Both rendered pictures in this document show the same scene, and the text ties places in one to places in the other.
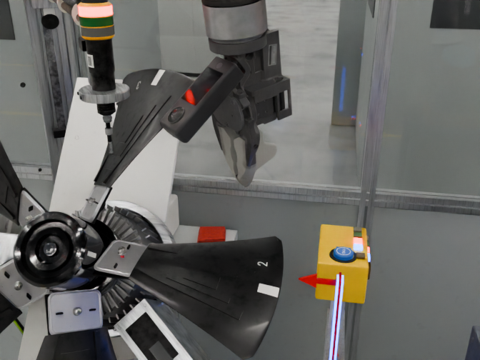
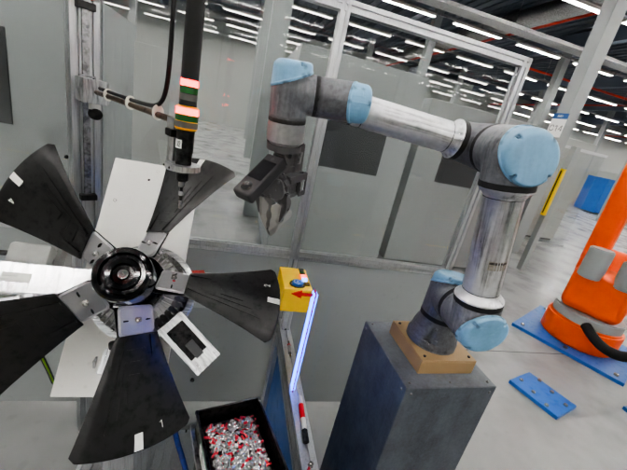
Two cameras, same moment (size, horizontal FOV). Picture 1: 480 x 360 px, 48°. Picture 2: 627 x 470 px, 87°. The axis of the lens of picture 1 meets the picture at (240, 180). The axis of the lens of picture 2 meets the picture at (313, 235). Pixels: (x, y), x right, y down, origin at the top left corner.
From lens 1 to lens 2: 0.22 m
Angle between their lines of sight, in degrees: 24
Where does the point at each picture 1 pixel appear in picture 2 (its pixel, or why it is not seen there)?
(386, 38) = (313, 163)
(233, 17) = (290, 131)
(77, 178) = (115, 228)
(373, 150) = (300, 226)
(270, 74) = (297, 169)
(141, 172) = not seen: hidden behind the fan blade
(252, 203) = (223, 255)
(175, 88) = (215, 172)
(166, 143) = not seen: hidden behind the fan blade
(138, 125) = (188, 193)
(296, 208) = (251, 259)
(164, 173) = (185, 229)
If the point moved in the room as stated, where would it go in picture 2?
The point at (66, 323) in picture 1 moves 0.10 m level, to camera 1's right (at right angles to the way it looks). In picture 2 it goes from (130, 328) to (180, 326)
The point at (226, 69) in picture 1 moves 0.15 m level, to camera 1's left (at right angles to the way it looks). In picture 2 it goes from (278, 161) to (201, 149)
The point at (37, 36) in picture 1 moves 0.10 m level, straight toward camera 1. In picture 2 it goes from (76, 123) to (83, 129)
